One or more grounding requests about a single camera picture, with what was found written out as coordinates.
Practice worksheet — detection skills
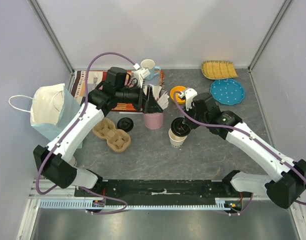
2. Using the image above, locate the pink straw holder cup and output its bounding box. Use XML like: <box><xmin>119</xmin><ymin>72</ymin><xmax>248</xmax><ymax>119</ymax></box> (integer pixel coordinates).
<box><xmin>143</xmin><ymin>112</ymin><xmax>164</xmax><ymax>130</ymax></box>

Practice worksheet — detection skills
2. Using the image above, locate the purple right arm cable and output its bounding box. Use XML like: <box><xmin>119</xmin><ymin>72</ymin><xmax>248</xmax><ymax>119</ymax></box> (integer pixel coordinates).
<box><xmin>173</xmin><ymin>90</ymin><xmax>306</xmax><ymax>217</ymax></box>

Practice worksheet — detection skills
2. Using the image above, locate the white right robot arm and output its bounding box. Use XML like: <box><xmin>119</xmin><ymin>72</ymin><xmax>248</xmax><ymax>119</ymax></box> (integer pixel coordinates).
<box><xmin>176</xmin><ymin>88</ymin><xmax>306</xmax><ymax>209</ymax></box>

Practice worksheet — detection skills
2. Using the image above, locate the colourful striped placemat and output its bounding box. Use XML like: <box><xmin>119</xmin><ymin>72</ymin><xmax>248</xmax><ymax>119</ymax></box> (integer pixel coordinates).
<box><xmin>71</xmin><ymin>70</ymin><xmax>166</xmax><ymax>112</ymax></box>

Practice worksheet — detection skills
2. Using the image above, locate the white wrapped straw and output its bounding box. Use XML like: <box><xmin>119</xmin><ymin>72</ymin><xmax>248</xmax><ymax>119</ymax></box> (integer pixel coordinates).
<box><xmin>150</xmin><ymin>84</ymin><xmax>162</xmax><ymax>100</ymax></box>
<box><xmin>157</xmin><ymin>91</ymin><xmax>170</xmax><ymax>110</ymax></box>

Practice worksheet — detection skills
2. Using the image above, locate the black plastic cup lid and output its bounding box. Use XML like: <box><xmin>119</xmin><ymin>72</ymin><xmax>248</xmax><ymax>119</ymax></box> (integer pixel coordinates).
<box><xmin>170</xmin><ymin>117</ymin><xmax>190</xmax><ymax>137</ymax></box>

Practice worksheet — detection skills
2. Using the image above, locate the grey slotted cable duct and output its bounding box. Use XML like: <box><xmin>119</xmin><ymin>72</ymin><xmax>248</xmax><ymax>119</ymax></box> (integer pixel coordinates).
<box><xmin>39</xmin><ymin>199</ymin><xmax>233</xmax><ymax>211</ymax></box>

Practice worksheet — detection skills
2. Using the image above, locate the blue polka dot plate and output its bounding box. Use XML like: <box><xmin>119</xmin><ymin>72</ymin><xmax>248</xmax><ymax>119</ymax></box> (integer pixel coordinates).
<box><xmin>210</xmin><ymin>78</ymin><xmax>245</xmax><ymax>106</ymax></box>

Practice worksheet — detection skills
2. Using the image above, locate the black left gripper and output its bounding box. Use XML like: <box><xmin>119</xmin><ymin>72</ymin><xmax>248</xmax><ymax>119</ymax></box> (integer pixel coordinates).
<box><xmin>115</xmin><ymin>81</ymin><xmax>163</xmax><ymax>114</ymax></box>

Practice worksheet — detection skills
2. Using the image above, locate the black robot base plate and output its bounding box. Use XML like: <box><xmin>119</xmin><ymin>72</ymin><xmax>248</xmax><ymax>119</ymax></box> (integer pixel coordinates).
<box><xmin>74</xmin><ymin>178</ymin><xmax>254</xmax><ymax>206</ymax></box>

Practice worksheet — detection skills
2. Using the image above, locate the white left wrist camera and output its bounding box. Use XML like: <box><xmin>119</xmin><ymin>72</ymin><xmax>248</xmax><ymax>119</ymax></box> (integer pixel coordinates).
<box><xmin>133</xmin><ymin>63</ymin><xmax>151</xmax><ymax>88</ymax></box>

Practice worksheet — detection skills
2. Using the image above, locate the white paper coffee cup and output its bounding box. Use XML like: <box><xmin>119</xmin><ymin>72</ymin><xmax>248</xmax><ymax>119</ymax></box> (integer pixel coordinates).
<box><xmin>168</xmin><ymin>129</ymin><xmax>187</xmax><ymax>148</ymax></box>

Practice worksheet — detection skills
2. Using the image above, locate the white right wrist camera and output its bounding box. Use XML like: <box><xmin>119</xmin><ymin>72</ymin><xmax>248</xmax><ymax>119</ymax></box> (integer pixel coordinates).
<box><xmin>178</xmin><ymin>87</ymin><xmax>198</xmax><ymax>111</ymax></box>

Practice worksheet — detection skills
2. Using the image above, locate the silver fork pink handle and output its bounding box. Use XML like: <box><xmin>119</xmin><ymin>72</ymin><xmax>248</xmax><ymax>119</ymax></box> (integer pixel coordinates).
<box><xmin>93</xmin><ymin>72</ymin><xmax>99</xmax><ymax>89</ymax></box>

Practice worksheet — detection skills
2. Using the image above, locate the yellow woven tray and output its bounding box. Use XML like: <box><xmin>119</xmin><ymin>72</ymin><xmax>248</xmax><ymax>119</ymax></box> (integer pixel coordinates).
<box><xmin>201</xmin><ymin>60</ymin><xmax>238</xmax><ymax>80</ymax></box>

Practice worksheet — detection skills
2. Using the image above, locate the light blue mug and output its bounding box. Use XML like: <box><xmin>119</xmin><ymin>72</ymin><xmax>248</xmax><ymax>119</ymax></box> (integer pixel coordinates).
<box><xmin>140</xmin><ymin>59</ymin><xmax>161</xmax><ymax>81</ymax></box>

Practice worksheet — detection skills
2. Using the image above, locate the brown cardboard cup carrier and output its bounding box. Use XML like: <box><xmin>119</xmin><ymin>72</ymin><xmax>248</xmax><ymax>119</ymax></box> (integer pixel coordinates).
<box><xmin>92</xmin><ymin>117</ymin><xmax>131</xmax><ymax>153</ymax></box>

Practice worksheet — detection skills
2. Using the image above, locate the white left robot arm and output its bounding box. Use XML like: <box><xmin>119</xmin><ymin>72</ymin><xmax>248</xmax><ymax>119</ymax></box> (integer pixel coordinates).
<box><xmin>33</xmin><ymin>67</ymin><xmax>163</xmax><ymax>197</ymax></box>

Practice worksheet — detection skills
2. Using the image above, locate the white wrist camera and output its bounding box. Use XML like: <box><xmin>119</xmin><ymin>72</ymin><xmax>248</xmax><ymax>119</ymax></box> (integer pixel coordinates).
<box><xmin>178</xmin><ymin>87</ymin><xmax>198</xmax><ymax>111</ymax></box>
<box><xmin>133</xmin><ymin>63</ymin><xmax>151</xmax><ymax>88</ymax></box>

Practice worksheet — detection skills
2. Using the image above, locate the light blue paper bag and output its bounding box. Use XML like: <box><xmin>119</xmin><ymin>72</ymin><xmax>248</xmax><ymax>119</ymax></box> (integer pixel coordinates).
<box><xmin>8</xmin><ymin>83</ymin><xmax>81</xmax><ymax>141</ymax></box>

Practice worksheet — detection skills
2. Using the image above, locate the orange bowl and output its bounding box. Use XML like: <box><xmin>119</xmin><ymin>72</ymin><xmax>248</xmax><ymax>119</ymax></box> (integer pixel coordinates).
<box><xmin>169</xmin><ymin>85</ymin><xmax>186</xmax><ymax>105</ymax></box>

